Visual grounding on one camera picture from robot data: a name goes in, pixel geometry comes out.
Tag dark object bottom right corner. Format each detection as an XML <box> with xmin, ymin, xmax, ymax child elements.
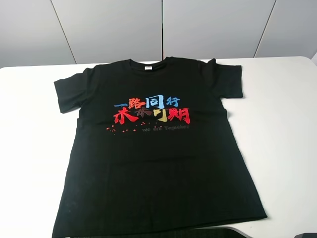
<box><xmin>294</xmin><ymin>228</ymin><xmax>317</xmax><ymax>238</ymax></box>

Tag black printed t-shirt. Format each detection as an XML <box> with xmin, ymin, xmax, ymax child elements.
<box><xmin>52</xmin><ymin>57</ymin><xmax>266</xmax><ymax>238</ymax></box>

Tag black robot base front edge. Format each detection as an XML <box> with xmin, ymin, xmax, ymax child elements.
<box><xmin>217</xmin><ymin>221</ymin><xmax>251</xmax><ymax>238</ymax></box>

